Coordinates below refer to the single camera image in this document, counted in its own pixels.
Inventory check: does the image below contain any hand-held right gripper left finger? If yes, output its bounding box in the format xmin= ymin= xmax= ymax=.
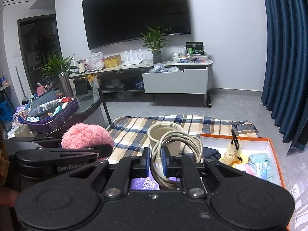
xmin=72 ymin=147 xmax=151 ymax=197

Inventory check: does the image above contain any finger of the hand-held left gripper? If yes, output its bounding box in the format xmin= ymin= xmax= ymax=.
xmin=7 ymin=137 xmax=63 ymax=149
xmin=15 ymin=143 xmax=114 ymax=161

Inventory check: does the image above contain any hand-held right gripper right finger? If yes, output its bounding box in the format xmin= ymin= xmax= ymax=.
xmin=161 ymin=147 xmax=243 ymax=198

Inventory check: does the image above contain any pink fuzzy cloth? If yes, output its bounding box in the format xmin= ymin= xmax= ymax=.
xmin=61 ymin=123 xmax=114 ymax=160

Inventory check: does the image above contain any grey cable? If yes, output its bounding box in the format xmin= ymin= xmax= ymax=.
xmin=150 ymin=131 xmax=204 ymax=190

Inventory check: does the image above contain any dark navy cloth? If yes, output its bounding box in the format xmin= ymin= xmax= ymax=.
xmin=203 ymin=147 xmax=220 ymax=160

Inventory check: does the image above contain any white box with orange rim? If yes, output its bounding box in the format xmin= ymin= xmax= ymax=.
xmin=199 ymin=133 xmax=286 ymax=188

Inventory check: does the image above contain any yellow daisy print shower cap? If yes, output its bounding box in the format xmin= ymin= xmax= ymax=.
xmin=220 ymin=144 xmax=243 ymax=166

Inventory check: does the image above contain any blue and pink tissue packet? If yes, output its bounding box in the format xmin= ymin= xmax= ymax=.
xmin=234 ymin=162 xmax=269 ymax=180

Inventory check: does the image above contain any teal knitted cloth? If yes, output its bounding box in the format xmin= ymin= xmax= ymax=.
xmin=248 ymin=153 xmax=273 ymax=181

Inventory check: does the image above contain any person's left hand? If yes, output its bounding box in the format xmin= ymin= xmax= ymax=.
xmin=0 ymin=185 xmax=22 ymax=209

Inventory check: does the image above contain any brown packing tape roll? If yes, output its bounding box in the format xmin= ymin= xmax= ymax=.
xmin=14 ymin=124 xmax=31 ymax=139

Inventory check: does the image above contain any pile of snack bags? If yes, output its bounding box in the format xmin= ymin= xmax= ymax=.
xmin=11 ymin=107 xmax=30 ymax=130

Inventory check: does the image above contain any plaid blanket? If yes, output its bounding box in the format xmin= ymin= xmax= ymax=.
xmin=106 ymin=114 xmax=260 ymax=174

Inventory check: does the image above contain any beige ribbed cup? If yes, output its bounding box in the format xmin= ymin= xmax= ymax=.
xmin=147 ymin=123 xmax=184 ymax=160

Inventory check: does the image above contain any purple patterned tray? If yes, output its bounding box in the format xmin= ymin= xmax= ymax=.
xmin=26 ymin=97 xmax=80 ymax=134

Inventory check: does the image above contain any blue plastic stool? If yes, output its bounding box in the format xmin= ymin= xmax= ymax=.
xmin=0 ymin=101 xmax=15 ymax=123

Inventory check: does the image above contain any pile of small boxes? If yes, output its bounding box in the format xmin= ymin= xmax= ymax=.
xmin=27 ymin=96 xmax=76 ymax=123

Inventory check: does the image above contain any grey flat board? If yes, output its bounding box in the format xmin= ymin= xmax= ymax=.
xmin=31 ymin=89 xmax=56 ymax=111

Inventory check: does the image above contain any round black glass table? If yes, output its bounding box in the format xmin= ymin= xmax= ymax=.
xmin=5 ymin=88 xmax=112 ymax=140

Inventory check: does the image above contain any mop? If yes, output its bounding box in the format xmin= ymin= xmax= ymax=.
xmin=15 ymin=65 xmax=28 ymax=104

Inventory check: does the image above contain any stainless steel thermos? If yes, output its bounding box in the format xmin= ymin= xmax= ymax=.
xmin=58 ymin=72 xmax=74 ymax=98

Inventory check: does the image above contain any black chair back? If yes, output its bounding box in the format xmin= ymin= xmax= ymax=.
xmin=73 ymin=79 xmax=89 ymax=96

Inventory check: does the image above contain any potted plant in glass vase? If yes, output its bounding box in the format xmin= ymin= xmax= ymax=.
xmin=41 ymin=54 xmax=79 ymax=89

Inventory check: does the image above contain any white cabinet drawer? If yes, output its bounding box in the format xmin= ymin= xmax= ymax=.
xmin=142 ymin=68 xmax=208 ymax=94

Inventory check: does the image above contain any dark glass cabinet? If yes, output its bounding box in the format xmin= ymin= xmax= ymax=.
xmin=17 ymin=14 xmax=63 ymax=97

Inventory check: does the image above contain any crumpled blue plastic bag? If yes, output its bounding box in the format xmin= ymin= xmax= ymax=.
xmin=149 ymin=65 xmax=167 ymax=74

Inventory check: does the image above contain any grey television cabinet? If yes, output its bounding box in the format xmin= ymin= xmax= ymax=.
xmin=69 ymin=58 xmax=214 ymax=107

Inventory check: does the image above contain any white and pink plastic bag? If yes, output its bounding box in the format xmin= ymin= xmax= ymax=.
xmin=86 ymin=52 xmax=105 ymax=71

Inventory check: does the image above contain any white router with antennas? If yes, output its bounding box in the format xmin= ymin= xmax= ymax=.
xmin=123 ymin=49 xmax=143 ymax=66

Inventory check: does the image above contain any yellow cardboard box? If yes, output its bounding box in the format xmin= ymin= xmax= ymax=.
xmin=104 ymin=55 xmax=122 ymax=68

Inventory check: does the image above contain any pile of small stationery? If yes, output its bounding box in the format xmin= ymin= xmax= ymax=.
xmin=172 ymin=52 xmax=208 ymax=64

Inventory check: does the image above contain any green and black box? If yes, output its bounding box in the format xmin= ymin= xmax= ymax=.
xmin=186 ymin=42 xmax=204 ymax=56

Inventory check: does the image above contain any potted plant in dark vase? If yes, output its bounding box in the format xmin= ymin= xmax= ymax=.
xmin=140 ymin=25 xmax=171 ymax=64

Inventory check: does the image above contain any dark blue curtain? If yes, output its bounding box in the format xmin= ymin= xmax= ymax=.
xmin=260 ymin=0 xmax=308 ymax=154

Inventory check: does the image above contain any black wall television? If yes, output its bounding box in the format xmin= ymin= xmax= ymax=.
xmin=82 ymin=0 xmax=192 ymax=50

